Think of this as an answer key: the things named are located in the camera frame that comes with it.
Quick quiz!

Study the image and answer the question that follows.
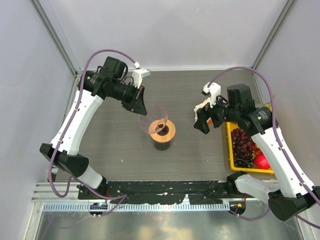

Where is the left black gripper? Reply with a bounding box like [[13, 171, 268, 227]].
[[108, 80, 148, 115]]

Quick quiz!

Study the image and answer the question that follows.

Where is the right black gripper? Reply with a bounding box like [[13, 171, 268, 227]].
[[194, 91, 241, 134]]

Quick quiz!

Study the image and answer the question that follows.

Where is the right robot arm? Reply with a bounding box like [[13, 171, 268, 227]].
[[193, 82, 320, 221]]

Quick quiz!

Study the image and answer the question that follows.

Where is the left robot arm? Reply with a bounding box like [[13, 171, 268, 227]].
[[39, 56, 150, 199]]

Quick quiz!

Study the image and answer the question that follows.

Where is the white coffee filter stack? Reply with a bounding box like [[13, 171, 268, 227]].
[[193, 97, 210, 122]]

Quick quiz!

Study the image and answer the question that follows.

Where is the yellow plastic tray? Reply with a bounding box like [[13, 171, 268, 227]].
[[225, 122, 274, 175]]

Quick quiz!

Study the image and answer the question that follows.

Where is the dark red grape bunch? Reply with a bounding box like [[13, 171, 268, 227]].
[[230, 128, 256, 169]]

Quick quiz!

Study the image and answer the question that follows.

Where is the red apple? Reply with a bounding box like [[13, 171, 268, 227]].
[[253, 153, 271, 170]]

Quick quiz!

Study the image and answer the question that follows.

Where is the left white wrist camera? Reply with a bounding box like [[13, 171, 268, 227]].
[[131, 61, 151, 88]]

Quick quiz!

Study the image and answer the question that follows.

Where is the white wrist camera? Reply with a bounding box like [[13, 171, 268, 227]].
[[201, 82, 221, 108], [131, 61, 151, 88]]

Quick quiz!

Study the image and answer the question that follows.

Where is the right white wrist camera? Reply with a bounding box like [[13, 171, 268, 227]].
[[201, 82, 221, 108]]

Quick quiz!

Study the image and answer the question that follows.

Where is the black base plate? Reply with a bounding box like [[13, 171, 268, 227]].
[[77, 180, 258, 205]]

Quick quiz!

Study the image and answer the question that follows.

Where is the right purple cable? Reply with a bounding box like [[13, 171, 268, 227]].
[[206, 66, 320, 230]]

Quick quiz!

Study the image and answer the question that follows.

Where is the white slotted cable duct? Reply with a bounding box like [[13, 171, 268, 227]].
[[42, 201, 230, 212]]

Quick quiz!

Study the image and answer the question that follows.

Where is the aluminium frame rail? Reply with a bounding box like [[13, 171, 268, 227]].
[[31, 179, 305, 203]]

